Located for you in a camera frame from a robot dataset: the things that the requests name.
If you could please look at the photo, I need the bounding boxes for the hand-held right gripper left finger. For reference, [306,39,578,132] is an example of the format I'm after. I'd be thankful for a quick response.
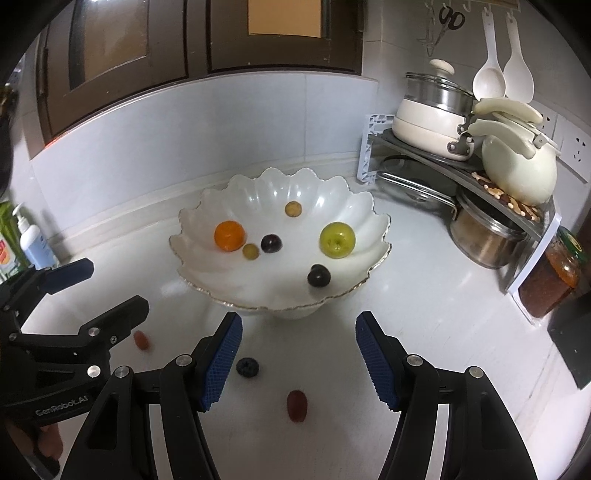
[60,311,244,480]

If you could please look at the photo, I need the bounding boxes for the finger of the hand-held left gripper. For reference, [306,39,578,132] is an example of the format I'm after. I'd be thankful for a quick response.
[28,257,95,296]
[69,295,151,377]

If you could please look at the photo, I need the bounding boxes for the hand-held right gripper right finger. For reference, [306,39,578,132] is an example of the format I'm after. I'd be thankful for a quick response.
[355,311,539,480]

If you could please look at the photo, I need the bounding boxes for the white scalloped bowl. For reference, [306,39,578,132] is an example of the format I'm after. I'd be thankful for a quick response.
[169,167,392,320]

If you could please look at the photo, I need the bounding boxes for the person's left hand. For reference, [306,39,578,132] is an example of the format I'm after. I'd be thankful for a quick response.
[7,418,65,464]

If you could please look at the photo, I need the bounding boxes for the white pump bottle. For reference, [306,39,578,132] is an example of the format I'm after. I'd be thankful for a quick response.
[11,203,58,269]

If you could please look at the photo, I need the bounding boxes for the green packaged bottle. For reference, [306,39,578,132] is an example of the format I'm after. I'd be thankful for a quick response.
[0,200,28,283]

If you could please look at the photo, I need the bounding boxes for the orange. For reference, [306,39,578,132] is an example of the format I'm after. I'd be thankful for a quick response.
[213,220,246,252]

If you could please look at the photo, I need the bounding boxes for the green apple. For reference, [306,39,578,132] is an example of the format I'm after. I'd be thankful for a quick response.
[320,222,356,259]

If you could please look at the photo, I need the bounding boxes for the stainless steel pot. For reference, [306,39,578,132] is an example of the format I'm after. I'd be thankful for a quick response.
[450,189,527,269]

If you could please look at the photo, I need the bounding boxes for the brown sauce jar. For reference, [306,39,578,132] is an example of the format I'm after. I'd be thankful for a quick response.
[519,251,570,319]

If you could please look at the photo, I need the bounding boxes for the glass pan lid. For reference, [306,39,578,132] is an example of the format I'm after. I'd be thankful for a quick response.
[376,154,460,204]

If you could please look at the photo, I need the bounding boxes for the brown beaded trivet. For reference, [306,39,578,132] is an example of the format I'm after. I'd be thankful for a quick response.
[471,171,548,220]

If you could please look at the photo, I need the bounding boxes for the grey corner shelf rack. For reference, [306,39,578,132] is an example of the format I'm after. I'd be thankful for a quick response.
[356,113,561,324]

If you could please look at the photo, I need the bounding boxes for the honey jar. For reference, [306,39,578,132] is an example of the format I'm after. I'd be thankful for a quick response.
[545,228,581,296]

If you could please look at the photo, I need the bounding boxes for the white frying pan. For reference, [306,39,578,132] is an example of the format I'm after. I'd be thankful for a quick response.
[392,115,539,161]

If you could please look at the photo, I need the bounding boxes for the cream round pot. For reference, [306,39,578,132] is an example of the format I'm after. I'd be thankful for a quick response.
[481,134,558,207]

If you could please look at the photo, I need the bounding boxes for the white saucepan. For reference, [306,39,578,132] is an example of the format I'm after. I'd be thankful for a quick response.
[396,97,544,139]

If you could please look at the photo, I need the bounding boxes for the steel steamer pot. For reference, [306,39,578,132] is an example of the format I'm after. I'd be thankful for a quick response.
[406,74,475,116]

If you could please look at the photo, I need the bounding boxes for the glass lid with white knob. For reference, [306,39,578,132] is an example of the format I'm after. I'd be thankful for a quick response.
[405,58,476,100]

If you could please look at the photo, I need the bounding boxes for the white rice spoon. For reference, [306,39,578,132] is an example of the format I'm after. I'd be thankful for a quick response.
[472,11,506,100]
[502,14,535,103]

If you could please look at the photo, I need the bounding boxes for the black scissors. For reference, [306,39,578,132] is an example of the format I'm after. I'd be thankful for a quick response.
[433,4,466,46]

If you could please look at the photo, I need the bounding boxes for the brown wooden window frame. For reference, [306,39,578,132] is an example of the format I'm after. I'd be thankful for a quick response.
[32,0,365,160]

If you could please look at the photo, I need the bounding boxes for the white wall socket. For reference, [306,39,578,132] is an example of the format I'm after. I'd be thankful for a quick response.
[556,115,591,169]
[538,108,561,139]

